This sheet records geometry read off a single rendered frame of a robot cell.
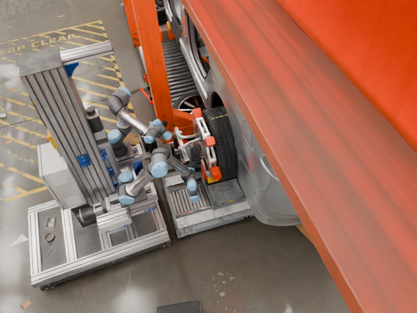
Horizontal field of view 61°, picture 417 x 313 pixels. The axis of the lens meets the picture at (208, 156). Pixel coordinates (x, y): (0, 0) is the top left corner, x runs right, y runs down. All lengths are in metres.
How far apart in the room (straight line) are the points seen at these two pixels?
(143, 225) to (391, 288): 3.36
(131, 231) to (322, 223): 3.30
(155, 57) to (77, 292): 2.24
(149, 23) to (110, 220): 1.59
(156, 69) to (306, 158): 2.87
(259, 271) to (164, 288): 0.89
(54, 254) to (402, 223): 3.52
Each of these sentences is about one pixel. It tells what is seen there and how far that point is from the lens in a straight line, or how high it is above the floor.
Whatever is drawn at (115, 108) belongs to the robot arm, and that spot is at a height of 1.41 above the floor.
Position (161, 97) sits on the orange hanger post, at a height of 1.14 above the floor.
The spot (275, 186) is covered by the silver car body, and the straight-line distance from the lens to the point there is 2.36.
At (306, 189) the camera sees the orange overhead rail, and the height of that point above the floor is 3.00.
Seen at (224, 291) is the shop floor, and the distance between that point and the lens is 3.44.
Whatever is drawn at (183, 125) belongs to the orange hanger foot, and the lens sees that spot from 3.67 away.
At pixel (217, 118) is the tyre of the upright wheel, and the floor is 1.18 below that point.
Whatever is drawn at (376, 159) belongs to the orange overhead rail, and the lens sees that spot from 0.35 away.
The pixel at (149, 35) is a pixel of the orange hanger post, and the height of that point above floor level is 1.77.
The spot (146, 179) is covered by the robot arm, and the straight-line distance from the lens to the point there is 2.64.
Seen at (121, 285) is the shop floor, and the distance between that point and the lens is 3.60.
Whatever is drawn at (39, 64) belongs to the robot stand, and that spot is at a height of 2.03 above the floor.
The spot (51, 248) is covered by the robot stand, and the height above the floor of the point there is 0.21.
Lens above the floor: 3.24
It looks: 49 degrees down
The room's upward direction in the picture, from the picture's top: 4 degrees counter-clockwise
